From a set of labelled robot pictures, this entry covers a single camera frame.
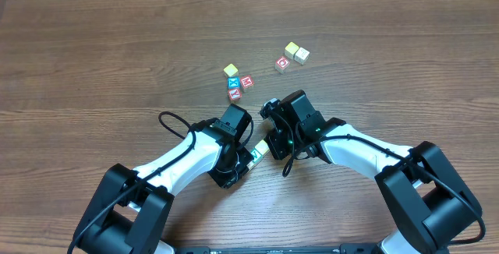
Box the yellow wooden block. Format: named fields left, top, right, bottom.
left=284, top=41, right=299, bottom=60
left=223, top=64, right=239, bottom=78
left=254, top=139, right=270, bottom=156

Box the green V wooden block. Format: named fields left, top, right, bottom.
left=251, top=149, right=262, bottom=164

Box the sun picture wooden block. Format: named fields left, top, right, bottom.
left=247, top=161, right=256, bottom=171

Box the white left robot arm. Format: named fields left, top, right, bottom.
left=68, top=118, right=253, bottom=254

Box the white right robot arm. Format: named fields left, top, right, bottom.
left=264, top=116, right=487, bottom=253

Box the red Y wooden block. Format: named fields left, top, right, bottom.
left=228, top=88, right=242, bottom=103

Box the red M wooden block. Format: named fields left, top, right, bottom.
left=239, top=76, right=255, bottom=92

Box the blue X wooden block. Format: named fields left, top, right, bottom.
left=227, top=76, right=241, bottom=89

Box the red O wooden block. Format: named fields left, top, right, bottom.
left=274, top=56, right=291, bottom=74

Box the yellow top wooden block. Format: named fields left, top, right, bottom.
left=223, top=64, right=239, bottom=78

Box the plain white wooden block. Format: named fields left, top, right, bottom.
left=294, top=47, right=310, bottom=65

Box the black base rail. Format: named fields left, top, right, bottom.
left=174, top=242, right=383, bottom=254

